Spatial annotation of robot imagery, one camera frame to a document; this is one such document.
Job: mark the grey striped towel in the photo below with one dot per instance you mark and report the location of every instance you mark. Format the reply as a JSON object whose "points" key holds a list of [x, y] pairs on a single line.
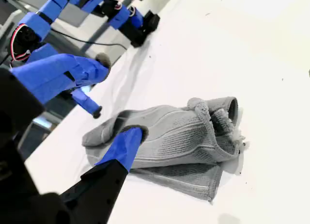
{"points": [[174, 141]]}

